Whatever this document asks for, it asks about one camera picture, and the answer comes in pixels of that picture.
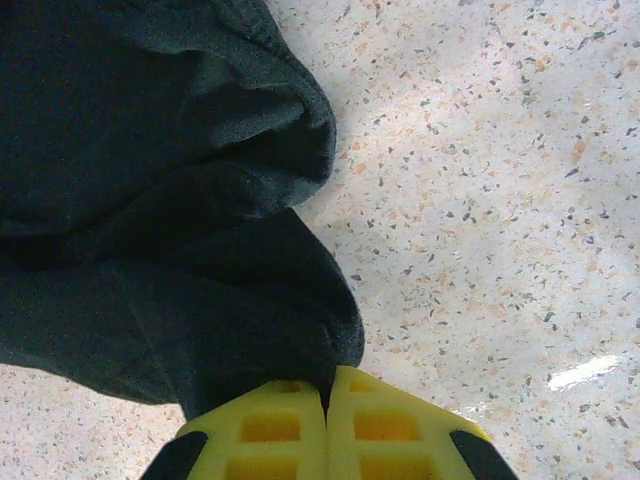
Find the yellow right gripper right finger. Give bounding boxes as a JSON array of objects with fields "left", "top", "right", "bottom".
[{"left": 324, "top": 364, "right": 506, "bottom": 480}]

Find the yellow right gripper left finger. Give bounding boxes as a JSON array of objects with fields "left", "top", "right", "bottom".
[{"left": 149, "top": 379, "right": 329, "bottom": 480}]

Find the black t-shirt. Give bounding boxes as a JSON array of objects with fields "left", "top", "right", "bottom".
[{"left": 0, "top": 0, "right": 366, "bottom": 424}]

